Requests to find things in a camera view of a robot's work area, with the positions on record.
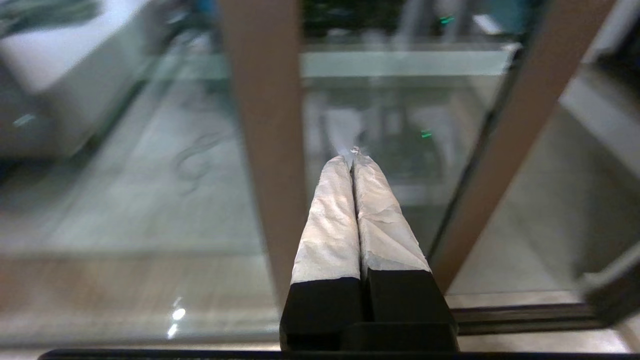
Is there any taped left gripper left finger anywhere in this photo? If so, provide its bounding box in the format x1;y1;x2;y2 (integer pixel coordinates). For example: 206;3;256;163
279;155;365;352

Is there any brown framed sliding glass door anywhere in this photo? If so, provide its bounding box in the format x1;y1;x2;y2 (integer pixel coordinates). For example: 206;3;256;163
299;0;617;296

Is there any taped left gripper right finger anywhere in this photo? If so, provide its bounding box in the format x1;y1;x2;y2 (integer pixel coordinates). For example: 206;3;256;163
351;149;459;335

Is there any dark brown door jamb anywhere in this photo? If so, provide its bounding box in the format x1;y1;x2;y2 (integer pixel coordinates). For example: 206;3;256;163
580;245;640;326

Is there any white front-load washing machine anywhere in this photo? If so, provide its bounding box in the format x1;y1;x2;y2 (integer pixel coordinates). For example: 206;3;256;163
0;0;171;161

